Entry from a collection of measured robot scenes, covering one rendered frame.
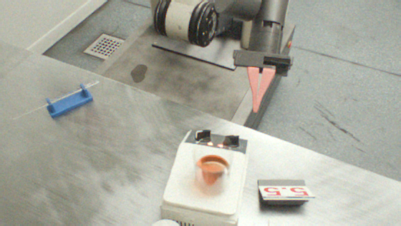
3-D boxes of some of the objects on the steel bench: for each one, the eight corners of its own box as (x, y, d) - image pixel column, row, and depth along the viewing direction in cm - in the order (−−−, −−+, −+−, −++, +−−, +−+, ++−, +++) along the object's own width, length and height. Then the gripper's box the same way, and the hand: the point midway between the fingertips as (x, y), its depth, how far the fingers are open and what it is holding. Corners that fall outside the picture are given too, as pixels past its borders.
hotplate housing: (189, 136, 75) (187, 112, 69) (250, 147, 73) (254, 123, 67) (157, 237, 61) (152, 216, 55) (233, 253, 59) (236, 234, 53)
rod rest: (88, 91, 84) (84, 80, 82) (94, 99, 83) (90, 89, 80) (46, 109, 81) (41, 99, 78) (52, 118, 79) (46, 107, 76)
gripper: (294, 33, 65) (282, 116, 65) (240, 28, 67) (228, 109, 66) (299, 23, 58) (286, 115, 58) (238, 16, 60) (224, 106, 60)
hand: (255, 107), depth 62 cm, fingers closed
